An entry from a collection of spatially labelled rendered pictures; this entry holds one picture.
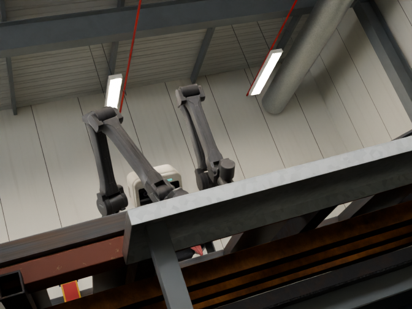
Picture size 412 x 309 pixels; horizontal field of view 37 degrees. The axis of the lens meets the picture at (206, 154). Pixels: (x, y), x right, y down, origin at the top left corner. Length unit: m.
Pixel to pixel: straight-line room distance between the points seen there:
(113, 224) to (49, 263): 0.16
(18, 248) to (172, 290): 0.40
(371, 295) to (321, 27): 10.29
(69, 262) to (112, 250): 0.10
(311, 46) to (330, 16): 0.89
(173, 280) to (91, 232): 0.31
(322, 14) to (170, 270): 10.42
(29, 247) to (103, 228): 0.16
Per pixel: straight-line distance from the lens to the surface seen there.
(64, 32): 10.82
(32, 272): 1.39
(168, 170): 2.58
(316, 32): 11.77
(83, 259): 1.39
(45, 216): 12.43
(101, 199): 2.42
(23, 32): 10.81
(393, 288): 1.55
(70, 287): 1.95
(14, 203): 12.56
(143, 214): 1.08
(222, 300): 1.96
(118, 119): 2.25
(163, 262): 1.17
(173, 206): 1.09
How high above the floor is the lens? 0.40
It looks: 21 degrees up
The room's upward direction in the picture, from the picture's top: 20 degrees counter-clockwise
